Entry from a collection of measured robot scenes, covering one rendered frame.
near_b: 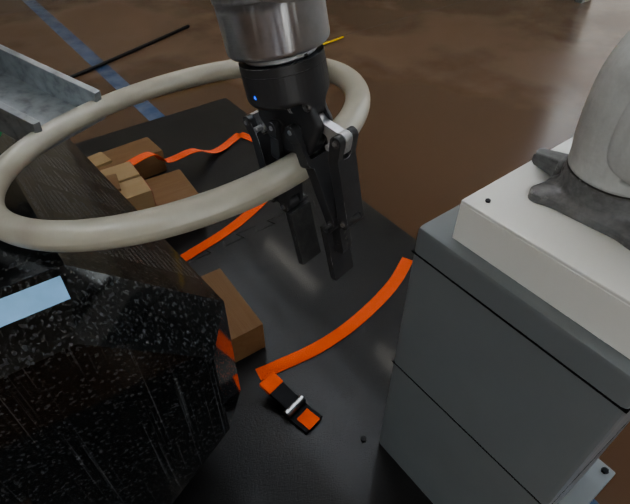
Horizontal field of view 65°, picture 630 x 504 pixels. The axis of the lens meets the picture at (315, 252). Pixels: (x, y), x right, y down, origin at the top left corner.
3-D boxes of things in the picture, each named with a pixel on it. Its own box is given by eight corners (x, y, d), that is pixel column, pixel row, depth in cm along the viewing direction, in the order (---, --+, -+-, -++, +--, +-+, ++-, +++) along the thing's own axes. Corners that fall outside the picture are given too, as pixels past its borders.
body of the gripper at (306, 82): (346, 39, 42) (359, 141, 47) (279, 35, 47) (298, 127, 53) (281, 70, 38) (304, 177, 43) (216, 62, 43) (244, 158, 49)
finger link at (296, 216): (290, 214, 53) (286, 213, 53) (303, 265, 57) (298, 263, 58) (310, 201, 54) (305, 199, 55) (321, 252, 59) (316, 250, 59)
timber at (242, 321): (266, 347, 163) (263, 323, 155) (233, 364, 158) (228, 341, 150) (224, 291, 181) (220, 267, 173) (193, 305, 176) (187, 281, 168)
